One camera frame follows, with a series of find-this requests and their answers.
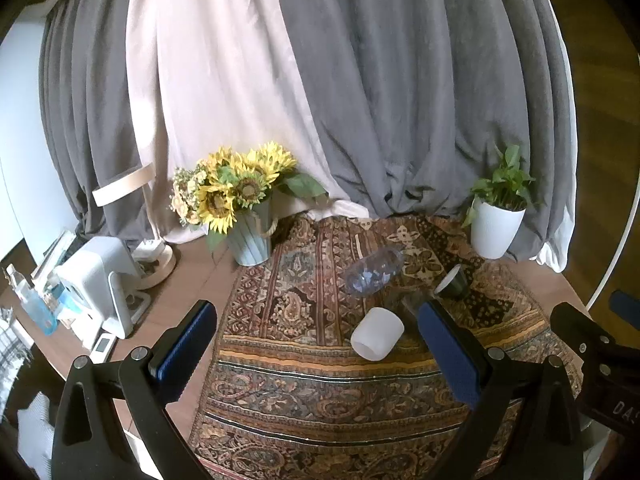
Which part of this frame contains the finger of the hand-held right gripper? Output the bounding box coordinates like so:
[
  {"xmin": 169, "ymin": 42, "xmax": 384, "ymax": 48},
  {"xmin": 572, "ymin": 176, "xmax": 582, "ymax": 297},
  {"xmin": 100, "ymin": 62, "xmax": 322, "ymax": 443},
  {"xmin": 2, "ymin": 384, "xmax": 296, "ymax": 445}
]
[
  {"xmin": 549, "ymin": 302, "xmax": 621, "ymax": 362},
  {"xmin": 610, "ymin": 289, "xmax": 640, "ymax": 319}
]

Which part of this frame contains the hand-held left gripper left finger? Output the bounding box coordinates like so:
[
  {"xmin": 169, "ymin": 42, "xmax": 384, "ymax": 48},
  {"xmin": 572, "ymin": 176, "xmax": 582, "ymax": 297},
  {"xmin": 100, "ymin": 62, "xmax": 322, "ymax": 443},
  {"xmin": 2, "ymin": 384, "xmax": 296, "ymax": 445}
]
[{"xmin": 51, "ymin": 300, "xmax": 218, "ymax": 480}]

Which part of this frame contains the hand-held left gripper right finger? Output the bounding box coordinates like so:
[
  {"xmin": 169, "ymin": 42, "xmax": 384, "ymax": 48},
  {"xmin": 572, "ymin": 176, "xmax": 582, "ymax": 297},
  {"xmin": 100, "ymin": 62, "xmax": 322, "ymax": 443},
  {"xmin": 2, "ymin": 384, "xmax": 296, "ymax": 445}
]
[{"xmin": 417, "ymin": 300, "xmax": 584, "ymax": 480}]

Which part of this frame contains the white frosted cup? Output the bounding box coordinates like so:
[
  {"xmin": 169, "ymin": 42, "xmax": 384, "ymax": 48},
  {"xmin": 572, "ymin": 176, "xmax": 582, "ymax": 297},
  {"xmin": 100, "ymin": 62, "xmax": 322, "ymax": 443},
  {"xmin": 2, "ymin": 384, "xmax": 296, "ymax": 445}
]
[{"xmin": 350, "ymin": 307, "xmax": 405, "ymax": 361}]

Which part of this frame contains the clear glass cup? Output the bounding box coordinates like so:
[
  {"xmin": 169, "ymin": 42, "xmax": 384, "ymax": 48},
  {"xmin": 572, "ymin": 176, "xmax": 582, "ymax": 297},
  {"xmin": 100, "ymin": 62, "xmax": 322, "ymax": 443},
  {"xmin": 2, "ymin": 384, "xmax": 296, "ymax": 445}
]
[{"xmin": 398, "ymin": 289, "xmax": 427, "ymax": 323}]

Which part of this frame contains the black cup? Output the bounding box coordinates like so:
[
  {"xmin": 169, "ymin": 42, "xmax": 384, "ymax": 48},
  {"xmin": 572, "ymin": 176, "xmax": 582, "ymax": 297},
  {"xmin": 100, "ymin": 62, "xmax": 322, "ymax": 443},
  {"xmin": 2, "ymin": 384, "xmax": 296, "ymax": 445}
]
[{"xmin": 433, "ymin": 264, "xmax": 470, "ymax": 301}]

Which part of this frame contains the white hoop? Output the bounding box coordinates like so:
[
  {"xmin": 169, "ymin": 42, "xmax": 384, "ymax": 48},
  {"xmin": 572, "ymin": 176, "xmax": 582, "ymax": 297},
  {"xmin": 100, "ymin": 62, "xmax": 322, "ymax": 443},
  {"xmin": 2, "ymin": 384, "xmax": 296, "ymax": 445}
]
[{"xmin": 584, "ymin": 52, "xmax": 640, "ymax": 312}]

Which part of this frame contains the small white digital device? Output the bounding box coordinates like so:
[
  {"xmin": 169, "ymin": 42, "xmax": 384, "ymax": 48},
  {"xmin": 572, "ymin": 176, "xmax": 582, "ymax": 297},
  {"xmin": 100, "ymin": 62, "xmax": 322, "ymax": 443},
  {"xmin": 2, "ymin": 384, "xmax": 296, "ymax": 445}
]
[{"xmin": 90, "ymin": 332, "xmax": 117, "ymax": 362}]

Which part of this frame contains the white power adapter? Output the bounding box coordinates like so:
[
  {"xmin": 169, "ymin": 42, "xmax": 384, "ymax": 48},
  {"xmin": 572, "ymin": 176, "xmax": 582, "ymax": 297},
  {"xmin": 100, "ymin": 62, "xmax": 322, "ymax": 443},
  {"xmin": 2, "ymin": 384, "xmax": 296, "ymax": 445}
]
[{"xmin": 132, "ymin": 239, "xmax": 166, "ymax": 262}]

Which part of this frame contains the white desktop appliance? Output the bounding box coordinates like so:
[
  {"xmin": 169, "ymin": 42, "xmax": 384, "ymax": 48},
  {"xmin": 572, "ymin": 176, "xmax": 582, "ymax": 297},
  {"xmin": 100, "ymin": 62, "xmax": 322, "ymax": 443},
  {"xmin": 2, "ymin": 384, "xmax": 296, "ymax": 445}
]
[{"xmin": 55, "ymin": 236, "xmax": 152, "ymax": 339}]

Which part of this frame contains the clear plastic bottle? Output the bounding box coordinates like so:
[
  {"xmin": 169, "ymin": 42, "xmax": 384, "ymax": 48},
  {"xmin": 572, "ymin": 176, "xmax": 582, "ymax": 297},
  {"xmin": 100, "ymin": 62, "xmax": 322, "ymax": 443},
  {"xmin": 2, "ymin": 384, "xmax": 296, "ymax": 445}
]
[{"xmin": 344, "ymin": 246, "xmax": 406, "ymax": 297}]

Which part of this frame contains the white desk lamp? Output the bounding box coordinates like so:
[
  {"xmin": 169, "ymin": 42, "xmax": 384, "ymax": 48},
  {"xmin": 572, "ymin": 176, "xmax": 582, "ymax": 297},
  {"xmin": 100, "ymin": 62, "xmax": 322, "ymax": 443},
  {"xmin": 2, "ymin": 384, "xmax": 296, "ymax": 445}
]
[{"xmin": 92, "ymin": 164, "xmax": 177, "ymax": 290}]

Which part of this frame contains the grey ribbed vase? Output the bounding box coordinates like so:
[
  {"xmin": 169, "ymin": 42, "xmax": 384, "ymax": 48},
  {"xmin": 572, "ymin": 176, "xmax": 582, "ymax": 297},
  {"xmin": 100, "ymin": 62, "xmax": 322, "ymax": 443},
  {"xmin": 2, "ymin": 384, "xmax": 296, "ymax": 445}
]
[{"xmin": 226, "ymin": 196, "xmax": 278, "ymax": 267}]

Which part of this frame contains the white plant pot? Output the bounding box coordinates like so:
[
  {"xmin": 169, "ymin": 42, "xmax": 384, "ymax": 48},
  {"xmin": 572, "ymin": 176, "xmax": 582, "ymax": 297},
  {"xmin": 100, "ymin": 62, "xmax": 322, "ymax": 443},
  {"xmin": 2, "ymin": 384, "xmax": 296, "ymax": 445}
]
[{"xmin": 470, "ymin": 196, "xmax": 527, "ymax": 260}]

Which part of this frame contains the patterned paisley table cloth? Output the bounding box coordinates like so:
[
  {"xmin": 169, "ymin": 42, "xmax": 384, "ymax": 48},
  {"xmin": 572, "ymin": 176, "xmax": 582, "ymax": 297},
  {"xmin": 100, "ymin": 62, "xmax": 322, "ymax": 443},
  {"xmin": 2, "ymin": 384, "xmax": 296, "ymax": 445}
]
[{"xmin": 189, "ymin": 214, "xmax": 583, "ymax": 480}]

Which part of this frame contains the white sheer curtain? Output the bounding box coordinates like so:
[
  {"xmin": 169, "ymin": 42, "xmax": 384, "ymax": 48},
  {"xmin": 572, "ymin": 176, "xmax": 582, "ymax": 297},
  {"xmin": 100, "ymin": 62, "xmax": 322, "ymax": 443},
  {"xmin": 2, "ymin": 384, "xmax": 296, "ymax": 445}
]
[{"xmin": 540, "ymin": 0, "xmax": 580, "ymax": 272}]

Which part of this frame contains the blue liquid bottle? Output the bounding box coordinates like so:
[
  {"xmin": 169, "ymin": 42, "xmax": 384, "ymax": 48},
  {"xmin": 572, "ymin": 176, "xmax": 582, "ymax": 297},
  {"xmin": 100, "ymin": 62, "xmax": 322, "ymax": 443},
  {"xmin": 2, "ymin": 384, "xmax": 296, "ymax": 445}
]
[{"xmin": 5, "ymin": 263, "xmax": 60, "ymax": 337}]

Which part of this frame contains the sunflower bouquet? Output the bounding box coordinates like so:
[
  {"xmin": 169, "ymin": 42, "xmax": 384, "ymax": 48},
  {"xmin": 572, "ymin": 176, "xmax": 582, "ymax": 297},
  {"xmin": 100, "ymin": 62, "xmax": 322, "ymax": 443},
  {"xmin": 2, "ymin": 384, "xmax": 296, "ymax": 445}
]
[{"xmin": 170, "ymin": 141, "xmax": 330, "ymax": 253}]

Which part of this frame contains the green potted plant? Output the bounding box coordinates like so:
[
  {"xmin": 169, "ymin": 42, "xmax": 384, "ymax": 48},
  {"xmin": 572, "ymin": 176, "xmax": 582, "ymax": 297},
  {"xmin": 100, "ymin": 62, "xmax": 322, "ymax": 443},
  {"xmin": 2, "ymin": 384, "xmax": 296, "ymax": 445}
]
[{"xmin": 461, "ymin": 144, "xmax": 545, "ymax": 228}]

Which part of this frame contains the white cloth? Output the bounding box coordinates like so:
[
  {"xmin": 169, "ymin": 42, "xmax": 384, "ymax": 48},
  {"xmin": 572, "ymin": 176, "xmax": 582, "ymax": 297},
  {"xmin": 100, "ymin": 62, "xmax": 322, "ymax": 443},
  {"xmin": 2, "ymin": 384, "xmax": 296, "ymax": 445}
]
[{"xmin": 16, "ymin": 392, "xmax": 57, "ymax": 476}]

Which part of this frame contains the grey curtain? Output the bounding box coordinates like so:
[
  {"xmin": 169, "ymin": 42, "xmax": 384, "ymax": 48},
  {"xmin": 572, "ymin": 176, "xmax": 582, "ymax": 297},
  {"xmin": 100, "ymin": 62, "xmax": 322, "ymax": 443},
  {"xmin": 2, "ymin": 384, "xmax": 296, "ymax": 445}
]
[
  {"xmin": 272, "ymin": 0, "xmax": 576, "ymax": 273},
  {"xmin": 39, "ymin": 0, "xmax": 151, "ymax": 251}
]

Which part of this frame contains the pink curtain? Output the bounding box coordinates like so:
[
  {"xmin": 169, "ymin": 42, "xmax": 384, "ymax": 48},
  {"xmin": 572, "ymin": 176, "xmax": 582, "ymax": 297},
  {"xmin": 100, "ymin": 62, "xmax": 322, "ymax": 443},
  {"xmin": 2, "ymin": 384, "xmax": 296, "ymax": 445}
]
[{"xmin": 125, "ymin": 0, "xmax": 371, "ymax": 246}]

